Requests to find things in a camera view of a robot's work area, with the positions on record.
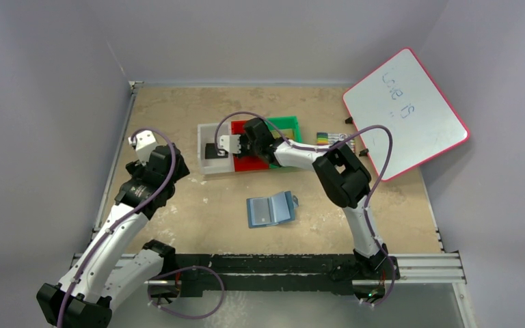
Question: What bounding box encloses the blue card holder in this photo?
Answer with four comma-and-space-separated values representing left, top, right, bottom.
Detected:
246, 191, 299, 228

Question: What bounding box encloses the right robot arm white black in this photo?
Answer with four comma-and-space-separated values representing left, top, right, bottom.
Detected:
239, 118, 399, 279

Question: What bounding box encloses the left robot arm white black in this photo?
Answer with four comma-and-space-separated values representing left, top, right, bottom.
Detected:
36, 145, 189, 327

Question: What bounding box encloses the gold card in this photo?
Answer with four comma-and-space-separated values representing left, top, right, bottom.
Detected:
271, 129, 295, 140

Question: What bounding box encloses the black card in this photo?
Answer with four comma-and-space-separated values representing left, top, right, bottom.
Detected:
204, 143, 228, 159

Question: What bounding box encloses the red plastic bin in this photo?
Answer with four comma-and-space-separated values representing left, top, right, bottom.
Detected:
230, 120, 270, 172

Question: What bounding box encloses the green plastic bin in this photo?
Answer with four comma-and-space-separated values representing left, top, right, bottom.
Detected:
266, 115, 302, 171

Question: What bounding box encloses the white plastic bin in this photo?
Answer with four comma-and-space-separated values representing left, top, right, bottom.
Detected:
197, 123, 234, 175

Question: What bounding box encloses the marker pen pack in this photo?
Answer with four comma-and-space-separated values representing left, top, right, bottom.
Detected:
316, 132, 349, 146

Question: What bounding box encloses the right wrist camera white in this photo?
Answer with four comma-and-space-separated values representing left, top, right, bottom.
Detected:
217, 135, 243, 156

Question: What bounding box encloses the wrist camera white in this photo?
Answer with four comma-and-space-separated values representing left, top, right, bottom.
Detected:
128, 130, 158, 165
217, 135, 243, 156

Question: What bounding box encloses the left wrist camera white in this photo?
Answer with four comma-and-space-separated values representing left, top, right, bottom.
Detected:
128, 130, 158, 165

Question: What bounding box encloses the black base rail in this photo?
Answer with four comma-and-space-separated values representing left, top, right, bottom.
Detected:
156, 254, 401, 300

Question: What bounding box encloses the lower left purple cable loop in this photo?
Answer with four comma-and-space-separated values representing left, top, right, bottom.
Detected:
146, 265, 226, 320

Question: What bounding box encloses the purple cable loop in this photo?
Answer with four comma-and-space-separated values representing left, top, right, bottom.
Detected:
146, 265, 226, 320
358, 266, 399, 309

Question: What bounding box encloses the whiteboard with pink frame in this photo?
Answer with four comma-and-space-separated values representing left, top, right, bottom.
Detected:
342, 48, 469, 181

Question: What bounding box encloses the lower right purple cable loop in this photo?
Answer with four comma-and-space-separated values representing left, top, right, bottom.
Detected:
358, 266, 399, 309

